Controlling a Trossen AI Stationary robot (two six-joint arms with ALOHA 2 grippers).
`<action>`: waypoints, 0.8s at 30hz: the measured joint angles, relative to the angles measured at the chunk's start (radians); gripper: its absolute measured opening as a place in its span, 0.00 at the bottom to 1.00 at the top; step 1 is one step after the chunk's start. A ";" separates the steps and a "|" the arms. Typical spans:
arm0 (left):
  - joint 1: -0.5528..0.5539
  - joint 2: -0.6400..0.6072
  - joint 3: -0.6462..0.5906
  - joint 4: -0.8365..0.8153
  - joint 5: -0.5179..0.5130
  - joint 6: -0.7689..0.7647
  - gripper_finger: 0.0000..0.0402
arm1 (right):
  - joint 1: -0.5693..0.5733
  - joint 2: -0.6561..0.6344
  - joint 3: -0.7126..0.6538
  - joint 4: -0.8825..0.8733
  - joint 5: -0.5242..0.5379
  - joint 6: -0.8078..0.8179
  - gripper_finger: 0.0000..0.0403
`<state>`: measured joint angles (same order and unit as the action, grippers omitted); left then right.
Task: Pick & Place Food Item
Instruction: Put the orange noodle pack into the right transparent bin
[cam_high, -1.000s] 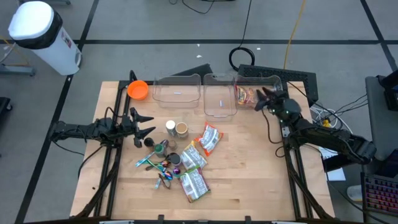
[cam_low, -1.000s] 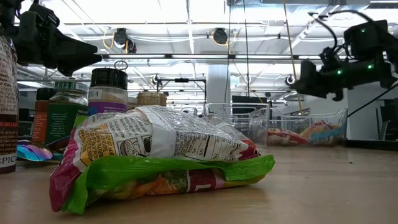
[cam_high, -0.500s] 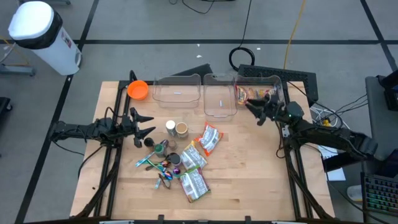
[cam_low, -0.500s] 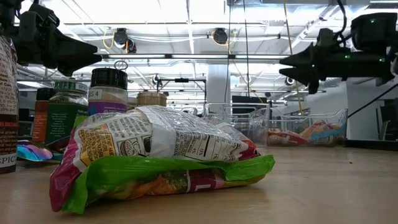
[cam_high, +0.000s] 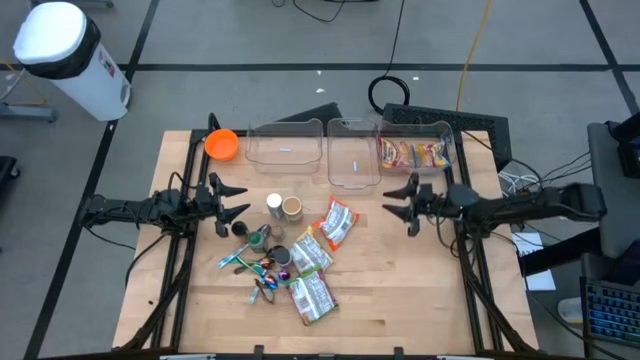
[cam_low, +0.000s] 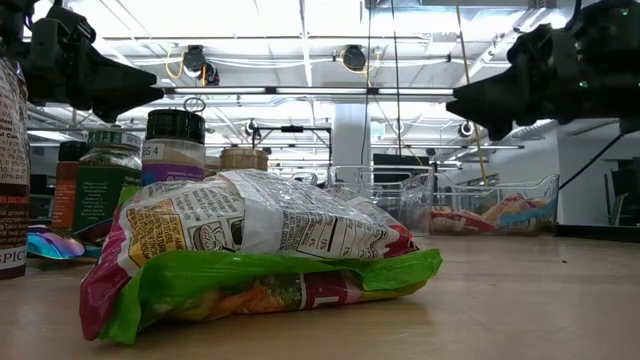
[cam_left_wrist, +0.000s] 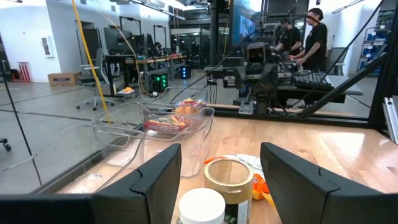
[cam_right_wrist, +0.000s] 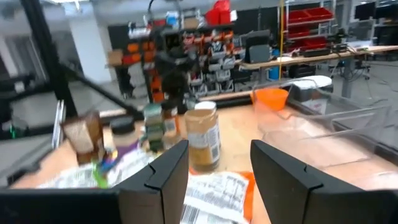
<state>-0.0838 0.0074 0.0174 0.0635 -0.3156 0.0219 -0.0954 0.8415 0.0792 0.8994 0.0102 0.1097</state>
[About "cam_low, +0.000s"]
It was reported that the white-backed pink ramen packet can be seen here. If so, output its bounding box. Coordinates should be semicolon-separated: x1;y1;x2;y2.
115;168;419;277

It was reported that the black stand frame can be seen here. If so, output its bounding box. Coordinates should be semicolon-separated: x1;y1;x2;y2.
251;124;335;174

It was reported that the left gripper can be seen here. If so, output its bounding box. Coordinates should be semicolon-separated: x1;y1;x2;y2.
19;3;166;125

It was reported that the clear plastic bin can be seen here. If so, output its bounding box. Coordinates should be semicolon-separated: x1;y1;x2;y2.
327;164;435;237
430;173;562;236

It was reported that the orange label spice jar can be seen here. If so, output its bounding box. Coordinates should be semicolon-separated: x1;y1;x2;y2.
51;140;90;234

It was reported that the purple label spice jar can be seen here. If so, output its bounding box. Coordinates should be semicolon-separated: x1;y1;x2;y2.
140;108;207;187

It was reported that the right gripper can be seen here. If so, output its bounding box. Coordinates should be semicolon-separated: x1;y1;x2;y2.
445;23;585;143

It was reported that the brown label spice jar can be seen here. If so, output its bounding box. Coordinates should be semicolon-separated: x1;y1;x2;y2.
0;57;31;280

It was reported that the red blue ramen packet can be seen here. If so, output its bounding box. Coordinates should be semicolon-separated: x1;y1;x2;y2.
432;193;555;235

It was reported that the iridescent metal spoon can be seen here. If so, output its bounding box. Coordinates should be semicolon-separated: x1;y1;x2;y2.
27;224;86;260

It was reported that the yellow cable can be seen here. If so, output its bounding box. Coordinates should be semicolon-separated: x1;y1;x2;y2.
453;0;489;185

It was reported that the black hanging cable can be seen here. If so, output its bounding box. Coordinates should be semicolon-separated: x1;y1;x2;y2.
389;0;404;157

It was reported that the long linear light fixture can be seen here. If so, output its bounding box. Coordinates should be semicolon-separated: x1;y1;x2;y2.
162;85;456;97

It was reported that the green lid spice jar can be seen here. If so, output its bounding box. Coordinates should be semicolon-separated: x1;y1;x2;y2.
72;129;144;236

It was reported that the green ramen packet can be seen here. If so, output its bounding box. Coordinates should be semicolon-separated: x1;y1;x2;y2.
79;185;444;346

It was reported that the black monitor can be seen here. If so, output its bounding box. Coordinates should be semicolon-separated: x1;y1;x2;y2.
372;153;432;184

